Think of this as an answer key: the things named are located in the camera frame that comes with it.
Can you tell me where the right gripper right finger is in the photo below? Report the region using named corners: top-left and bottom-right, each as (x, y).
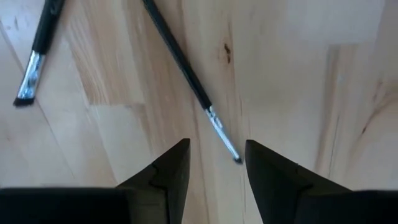
top-left (245, 139), bottom-right (351, 224)

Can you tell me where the thin black liner brush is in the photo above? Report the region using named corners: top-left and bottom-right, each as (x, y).
top-left (141, 0), bottom-right (243, 165)

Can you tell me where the black paint brush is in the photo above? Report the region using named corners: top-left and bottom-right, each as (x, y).
top-left (12, 0), bottom-right (67, 107)

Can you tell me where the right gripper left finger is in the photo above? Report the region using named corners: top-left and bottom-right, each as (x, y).
top-left (116, 138), bottom-right (191, 224)

